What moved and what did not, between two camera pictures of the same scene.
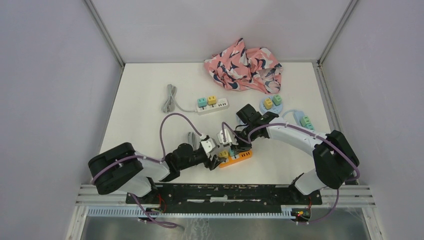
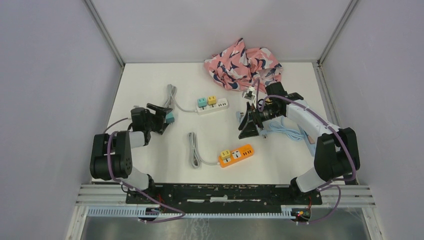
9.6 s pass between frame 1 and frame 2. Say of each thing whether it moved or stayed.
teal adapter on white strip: stayed
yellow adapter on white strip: stayed
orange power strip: stayed
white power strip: stayed
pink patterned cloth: stayed
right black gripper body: moved
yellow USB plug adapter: stayed
